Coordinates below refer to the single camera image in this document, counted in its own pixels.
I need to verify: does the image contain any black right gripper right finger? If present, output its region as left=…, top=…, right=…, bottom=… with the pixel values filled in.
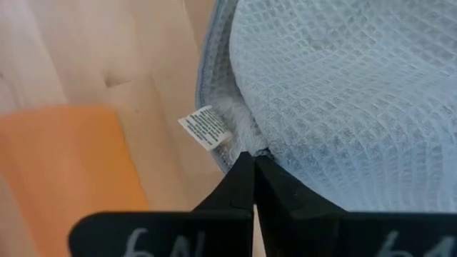
left=253, top=155, right=457, bottom=257

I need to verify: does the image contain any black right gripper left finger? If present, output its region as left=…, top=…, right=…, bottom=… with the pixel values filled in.
left=67, top=151, right=256, bottom=257

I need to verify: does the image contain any grey waffle weave towel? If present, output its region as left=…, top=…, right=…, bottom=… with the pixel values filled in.
left=195, top=0, right=457, bottom=214

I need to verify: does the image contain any translucent orange plastic basket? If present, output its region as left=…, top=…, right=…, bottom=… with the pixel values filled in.
left=0, top=104, right=149, bottom=257

